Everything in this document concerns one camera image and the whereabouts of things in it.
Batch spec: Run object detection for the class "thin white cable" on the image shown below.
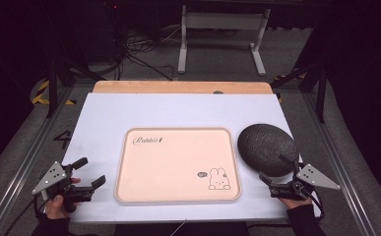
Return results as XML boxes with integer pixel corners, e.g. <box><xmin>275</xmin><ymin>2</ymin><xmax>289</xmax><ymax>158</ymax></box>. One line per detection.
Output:
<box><xmin>168</xmin><ymin>219</ymin><xmax>188</xmax><ymax>236</ymax></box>

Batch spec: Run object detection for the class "person's right hand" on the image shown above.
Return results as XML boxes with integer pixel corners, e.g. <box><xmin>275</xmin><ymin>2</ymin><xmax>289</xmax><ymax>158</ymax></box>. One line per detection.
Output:
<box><xmin>278</xmin><ymin>197</ymin><xmax>314</xmax><ymax>210</ymax></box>

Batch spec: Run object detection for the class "bundle of black floor cables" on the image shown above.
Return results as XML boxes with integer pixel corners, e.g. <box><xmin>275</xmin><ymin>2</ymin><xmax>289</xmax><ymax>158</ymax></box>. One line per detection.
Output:
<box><xmin>111</xmin><ymin>24</ymin><xmax>176</xmax><ymax>82</ymax></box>

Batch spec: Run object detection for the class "white table board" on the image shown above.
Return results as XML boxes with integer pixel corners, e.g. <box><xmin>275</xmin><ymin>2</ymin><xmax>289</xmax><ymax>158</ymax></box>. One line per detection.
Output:
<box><xmin>61</xmin><ymin>91</ymin><xmax>322</xmax><ymax>224</ymax></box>

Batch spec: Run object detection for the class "person's dark clothed torso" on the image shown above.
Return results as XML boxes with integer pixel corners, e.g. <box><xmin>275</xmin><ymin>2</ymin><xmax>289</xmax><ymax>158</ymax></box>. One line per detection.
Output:
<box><xmin>113</xmin><ymin>221</ymin><xmax>251</xmax><ymax>236</ymax></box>

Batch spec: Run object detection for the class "right hand-held gripper cable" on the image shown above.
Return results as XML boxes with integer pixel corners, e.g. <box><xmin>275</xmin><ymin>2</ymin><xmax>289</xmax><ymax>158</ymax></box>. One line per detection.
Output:
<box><xmin>305</xmin><ymin>189</ymin><xmax>326</xmax><ymax>220</ymax></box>

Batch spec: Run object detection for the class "aluminium floor rail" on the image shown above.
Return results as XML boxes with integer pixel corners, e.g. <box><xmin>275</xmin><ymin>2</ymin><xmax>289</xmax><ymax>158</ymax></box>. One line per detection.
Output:
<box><xmin>300</xmin><ymin>91</ymin><xmax>378</xmax><ymax>236</ymax></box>
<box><xmin>0</xmin><ymin>88</ymin><xmax>75</xmax><ymax>236</ymax></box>

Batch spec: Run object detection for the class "pink tray with rabbit print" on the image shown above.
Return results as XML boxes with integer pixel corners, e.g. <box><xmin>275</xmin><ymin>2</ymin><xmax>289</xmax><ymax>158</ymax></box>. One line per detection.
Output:
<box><xmin>113</xmin><ymin>126</ymin><xmax>242</xmax><ymax>205</ymax></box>

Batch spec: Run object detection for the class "black tripod stand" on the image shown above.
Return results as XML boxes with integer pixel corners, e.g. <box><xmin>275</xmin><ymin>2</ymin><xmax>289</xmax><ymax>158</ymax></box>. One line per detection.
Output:
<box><xmin>44</xmin><ymin>53</ymin><xmax>107</xmax><ymax>119</ymax></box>
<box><xmin>271</xmin><ymin>61</ymin><xmax>328</xmax><ymax>125</ymax></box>

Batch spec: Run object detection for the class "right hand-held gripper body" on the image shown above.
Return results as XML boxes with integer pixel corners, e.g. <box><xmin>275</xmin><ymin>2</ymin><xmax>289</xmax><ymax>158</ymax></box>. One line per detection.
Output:
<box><xmin>269</xmin><ymin>163</ymin><xmax>342</xmax><ymax>202</ymax></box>

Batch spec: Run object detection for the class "black tape floor mark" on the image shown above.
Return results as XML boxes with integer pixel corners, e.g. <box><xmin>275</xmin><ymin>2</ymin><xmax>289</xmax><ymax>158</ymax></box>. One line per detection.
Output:
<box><xmin>53</xmin><ymin>130</ymin><xmax>73</xmax><ymax>150</ymax></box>

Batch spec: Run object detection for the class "person's left hand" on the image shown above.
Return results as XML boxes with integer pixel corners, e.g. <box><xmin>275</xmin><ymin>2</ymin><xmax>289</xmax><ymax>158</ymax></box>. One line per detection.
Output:
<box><xmin>44</xmin><ymin>177</ymin><xmax>82</xmax><ymax>220</ymax></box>

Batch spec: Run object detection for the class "dark speckled oval plate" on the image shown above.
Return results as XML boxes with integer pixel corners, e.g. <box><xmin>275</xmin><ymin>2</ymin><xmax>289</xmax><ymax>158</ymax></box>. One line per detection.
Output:
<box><xmin>236</xmin><ymin>123</ymin><xmax>300</xmax><ymax>178</ymax></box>

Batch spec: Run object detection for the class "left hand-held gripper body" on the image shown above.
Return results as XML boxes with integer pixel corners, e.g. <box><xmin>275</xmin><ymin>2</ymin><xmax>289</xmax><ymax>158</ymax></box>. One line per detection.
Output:
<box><xmin>31</xmin><ymin>160</ymin><xmax>95</xmax><ymax>212</ymax></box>

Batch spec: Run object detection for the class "left hand-held gripper cable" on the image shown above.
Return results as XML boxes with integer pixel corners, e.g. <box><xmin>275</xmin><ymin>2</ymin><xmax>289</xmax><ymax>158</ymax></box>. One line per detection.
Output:
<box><xmin>3</xmin><ymin>196</ymin><xmax>48</xmax><ymax>236</ymax></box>

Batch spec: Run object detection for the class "hand-held gripper cable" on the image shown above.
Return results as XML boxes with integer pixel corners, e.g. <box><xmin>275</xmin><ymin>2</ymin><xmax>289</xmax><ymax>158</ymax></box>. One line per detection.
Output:
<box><xmin>3</xmin><ymin>196</ymin><xmax>48</xmax><ymax>236</ymax></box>
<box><xmin>305</xmin><ymin>189</ymin><xmax>326</xmax><ymax>220</ymax></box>

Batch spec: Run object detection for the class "white metal stand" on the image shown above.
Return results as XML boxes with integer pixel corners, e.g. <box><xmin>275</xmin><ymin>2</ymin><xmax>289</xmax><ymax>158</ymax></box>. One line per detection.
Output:
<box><xmin>176</xmin><ymin>4</ymin><xmax>272</xmax><ymax>78</ymax></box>

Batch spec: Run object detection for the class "yellow black hazard tape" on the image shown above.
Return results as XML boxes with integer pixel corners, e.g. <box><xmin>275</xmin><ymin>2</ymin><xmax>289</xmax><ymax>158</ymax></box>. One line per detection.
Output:
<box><xmin>31</xmin><ymin>80</ymin><xmax>78</xmax><ymax>106</ymax></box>

